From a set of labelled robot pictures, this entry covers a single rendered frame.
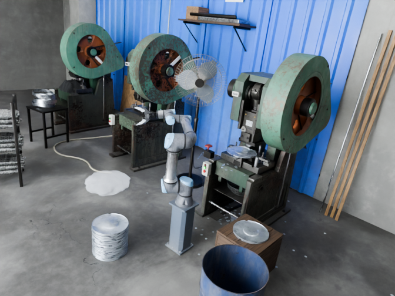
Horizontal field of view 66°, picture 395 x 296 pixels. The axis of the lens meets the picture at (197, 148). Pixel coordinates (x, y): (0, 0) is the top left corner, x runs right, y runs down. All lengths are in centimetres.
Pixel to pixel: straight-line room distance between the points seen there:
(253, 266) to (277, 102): 118
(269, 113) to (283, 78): 27
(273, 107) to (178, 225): 124
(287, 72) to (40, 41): 705
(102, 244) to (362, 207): 285
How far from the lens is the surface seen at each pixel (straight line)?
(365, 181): 389
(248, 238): 250
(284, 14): 410
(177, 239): 273
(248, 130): 289
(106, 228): 262
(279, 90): 235
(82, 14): 720
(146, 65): 355
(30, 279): 271
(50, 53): 874
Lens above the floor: 182
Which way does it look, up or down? 21 degrees down
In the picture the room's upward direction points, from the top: 7 degrees clockwise
